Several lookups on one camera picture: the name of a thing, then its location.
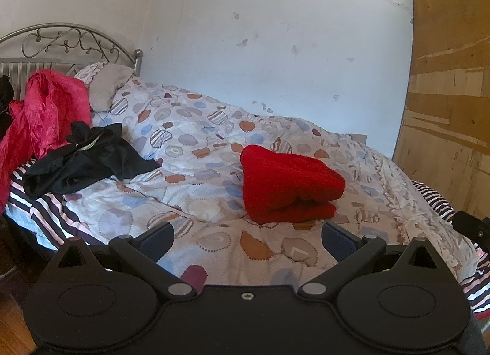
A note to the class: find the circle patterned duvet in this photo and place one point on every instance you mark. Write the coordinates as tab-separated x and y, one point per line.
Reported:
214	171

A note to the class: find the plywood board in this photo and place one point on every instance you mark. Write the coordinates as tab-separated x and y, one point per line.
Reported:
451	91

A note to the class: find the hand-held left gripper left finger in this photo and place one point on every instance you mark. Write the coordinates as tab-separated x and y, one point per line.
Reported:
157	240

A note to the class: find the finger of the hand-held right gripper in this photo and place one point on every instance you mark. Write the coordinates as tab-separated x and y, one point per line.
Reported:
472	228

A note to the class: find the dark cloth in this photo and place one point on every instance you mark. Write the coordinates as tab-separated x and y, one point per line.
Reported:
5	98

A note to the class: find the red knit sweater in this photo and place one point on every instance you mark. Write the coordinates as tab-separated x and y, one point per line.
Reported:
287	183

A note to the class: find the metal bed headboard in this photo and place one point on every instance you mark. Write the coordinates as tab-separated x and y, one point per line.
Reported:
138	60

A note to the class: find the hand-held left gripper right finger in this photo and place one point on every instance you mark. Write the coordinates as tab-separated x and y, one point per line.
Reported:
338	242

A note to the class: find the grey pillow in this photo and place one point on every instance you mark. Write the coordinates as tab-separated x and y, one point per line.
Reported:
107	87
356	138

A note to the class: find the striped bed sheet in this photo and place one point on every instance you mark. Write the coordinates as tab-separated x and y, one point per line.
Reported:
46	209

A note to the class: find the black garment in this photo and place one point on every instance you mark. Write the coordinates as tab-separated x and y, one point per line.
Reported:
95	160

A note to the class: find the dark grey fabric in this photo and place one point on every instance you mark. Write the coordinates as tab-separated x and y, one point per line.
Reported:
481	336

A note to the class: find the crimson shiny cloth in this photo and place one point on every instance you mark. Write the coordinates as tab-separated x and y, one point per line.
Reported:
42	110

